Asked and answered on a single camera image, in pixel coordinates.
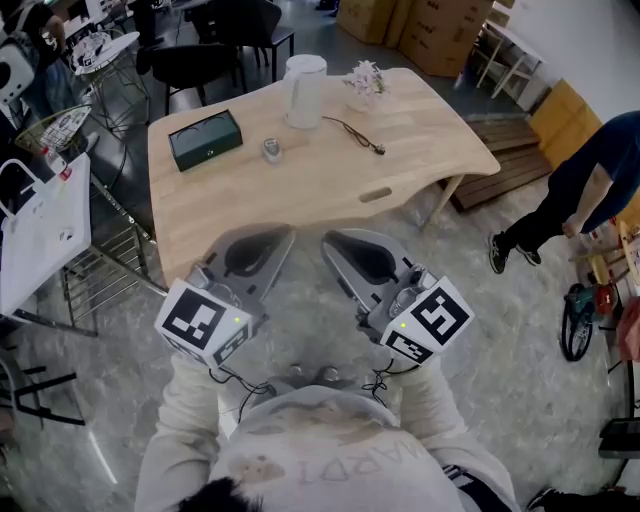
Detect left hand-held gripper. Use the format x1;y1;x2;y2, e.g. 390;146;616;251
154;224;297;371

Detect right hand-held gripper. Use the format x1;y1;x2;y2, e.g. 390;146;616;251
320;228;476;365

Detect white electric kettle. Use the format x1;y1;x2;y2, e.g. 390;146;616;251
283;54;329;127

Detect person's right forearm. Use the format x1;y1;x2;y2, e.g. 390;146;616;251
392;357;524;512

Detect person's left forearm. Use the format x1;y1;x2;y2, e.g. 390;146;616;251
133;349;224;512

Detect wooden table leg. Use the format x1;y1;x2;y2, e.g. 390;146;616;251
421;173;467;231

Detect green white digital device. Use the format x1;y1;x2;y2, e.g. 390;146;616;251
261;137;285;165

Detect dark green box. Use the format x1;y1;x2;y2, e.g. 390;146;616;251
167;109;245;174

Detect cream vase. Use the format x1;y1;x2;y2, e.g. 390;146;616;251
345;92;377;114

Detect wooden pallet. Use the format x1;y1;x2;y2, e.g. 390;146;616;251
438;116;555;212

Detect pink flowers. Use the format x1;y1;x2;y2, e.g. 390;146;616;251
342;60;391;97

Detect person's cream sweatshirt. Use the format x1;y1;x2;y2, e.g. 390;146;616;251
207;384;469;512

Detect black chair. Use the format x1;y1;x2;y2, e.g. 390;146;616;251
148;43;247;117
191;0;297;81

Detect red label water bottle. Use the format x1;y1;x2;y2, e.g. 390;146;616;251
41;146;74;182

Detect small bicycle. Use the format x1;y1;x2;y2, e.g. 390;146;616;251
559;219;640;363

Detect stack of cardboard boxes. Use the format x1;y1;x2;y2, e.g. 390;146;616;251
336;0;497;79

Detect yellow cardboard box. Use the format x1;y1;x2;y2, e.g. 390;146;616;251
528;78;605;170

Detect person's striped black trousers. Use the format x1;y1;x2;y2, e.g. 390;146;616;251
441;463;504;512

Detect round white table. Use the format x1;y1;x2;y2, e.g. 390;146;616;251
73;30;142;77

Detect black metal stand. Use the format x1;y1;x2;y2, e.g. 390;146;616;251
0;349;87;431

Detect person's black shoe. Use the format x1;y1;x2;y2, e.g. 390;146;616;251
525;486;569;512

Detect grey black device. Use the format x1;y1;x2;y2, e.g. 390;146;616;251
597;416;640;461

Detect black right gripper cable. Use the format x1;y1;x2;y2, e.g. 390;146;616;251
361;355;422;407

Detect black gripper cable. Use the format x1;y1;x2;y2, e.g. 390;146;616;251
207;366;277;422
361;355;422;407

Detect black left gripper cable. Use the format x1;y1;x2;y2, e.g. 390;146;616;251
207;366;277;422

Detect black power cable with plug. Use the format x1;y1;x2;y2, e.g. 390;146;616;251
321;115;387;157

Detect metal wire rack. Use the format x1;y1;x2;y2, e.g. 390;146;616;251
60;174;169;329

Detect gold wire chair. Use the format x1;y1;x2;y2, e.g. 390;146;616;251
14;104;95;154

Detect white frame table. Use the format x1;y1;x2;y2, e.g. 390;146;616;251
471;18;547;112

